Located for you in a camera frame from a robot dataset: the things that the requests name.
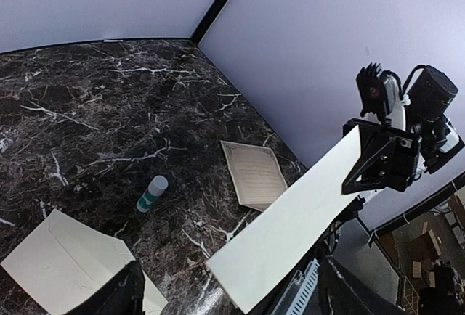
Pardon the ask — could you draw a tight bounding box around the lined letter paper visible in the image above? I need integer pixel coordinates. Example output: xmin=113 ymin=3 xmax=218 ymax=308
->
xmin=220 ymin=141 xmax=288 ymax=212
xmin=206 ymin=127 xmax=360 ymax=314

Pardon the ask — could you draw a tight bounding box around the cream paper envelope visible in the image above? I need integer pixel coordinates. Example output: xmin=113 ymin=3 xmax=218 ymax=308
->
xmin=1 ymin=210 xmax=168 ymax=314

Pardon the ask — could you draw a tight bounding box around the flat lined letter paper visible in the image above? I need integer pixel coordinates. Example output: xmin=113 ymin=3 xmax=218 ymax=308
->
xmin=220 ymin=141 xmax=288 ymax=212

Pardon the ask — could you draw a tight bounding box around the right black frame post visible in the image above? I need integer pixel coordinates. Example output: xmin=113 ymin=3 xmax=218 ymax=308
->
xmin=190 ymin=0 xmax=229 ymax=46

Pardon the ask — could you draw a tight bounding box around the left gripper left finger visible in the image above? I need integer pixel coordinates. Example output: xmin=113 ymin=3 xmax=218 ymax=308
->
xmin=68 ymin=261 xmax=145 ymax=315

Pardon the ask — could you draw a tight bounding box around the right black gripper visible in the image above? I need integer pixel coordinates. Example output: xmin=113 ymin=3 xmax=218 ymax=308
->
xmin=341 ymin=118 xmax=421 ymax=195

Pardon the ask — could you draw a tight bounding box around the white slotted cable duct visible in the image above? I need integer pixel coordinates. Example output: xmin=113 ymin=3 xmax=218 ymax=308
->
xmin=285 ymin=258 xmax=320 ymax=315

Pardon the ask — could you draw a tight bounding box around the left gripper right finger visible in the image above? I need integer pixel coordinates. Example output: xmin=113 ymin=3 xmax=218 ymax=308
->
xmin=318 ymin=256 xmax=403 ymax=315

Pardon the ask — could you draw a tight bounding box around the green white glue stick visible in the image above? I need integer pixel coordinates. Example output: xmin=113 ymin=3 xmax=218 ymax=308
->
xmin=136 ymin=175 xmax=169 ymax=213

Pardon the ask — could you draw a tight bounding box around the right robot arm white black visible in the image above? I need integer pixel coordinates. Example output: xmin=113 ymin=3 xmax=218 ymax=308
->
xmin=341 ymin=63 xmax=464 ymax=195

